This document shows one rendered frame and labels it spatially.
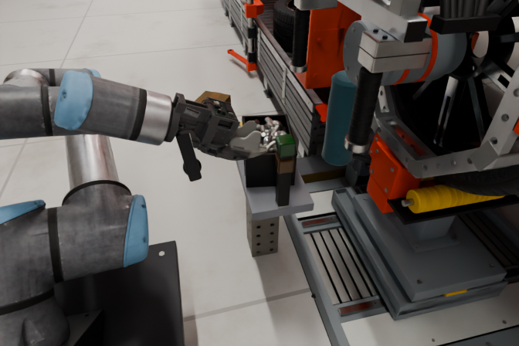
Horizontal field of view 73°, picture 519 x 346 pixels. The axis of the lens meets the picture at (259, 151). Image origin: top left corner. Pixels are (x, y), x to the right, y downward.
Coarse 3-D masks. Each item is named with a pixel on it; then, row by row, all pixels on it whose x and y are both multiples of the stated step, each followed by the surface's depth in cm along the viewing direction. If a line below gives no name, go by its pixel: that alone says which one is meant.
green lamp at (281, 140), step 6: (276, 138) 82; (282, 138) 81; (288, 138) 81; (276, 144) 82; (282, 144) 80; (288, 144) 80; (294, 144) 80; (276, 150) 83; (282, 150) 80; (288, 150) 81; (294, 150) 81; (282, 156) 82; (288, 156) 82
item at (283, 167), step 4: (276, 156) 84; (276, 160) 84; (284, 160) 83; (288, 160) 83; (292, 160) 83; (276, 164) 85; (280, 164) 83; (284, 164) 83; (288, 164) 83; (292, 164) 84; (276, 168) 85; (280, 168) 84; (284, 168) 84; (288, 168) 84; (292, 168) 84; (280, 172) 84; (284, 172) 85; (288, 172) 85
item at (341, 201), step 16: (336, 192) 138; (352, 192) 138; (336, 208) 139; (352, 208) 134; (352, 224) 126; (352, 240) 128; (368, 240) 122; (368, 256) 116; (384, 256) 117; (368, 272) 118; (384, 272) 112; (384, 288) 109; (400, 288) 107; (480, 288) 105; (496, 288) 107; (400, 304) 101; (416, 304) 102; (432, 304) 104; (448, 304) 107
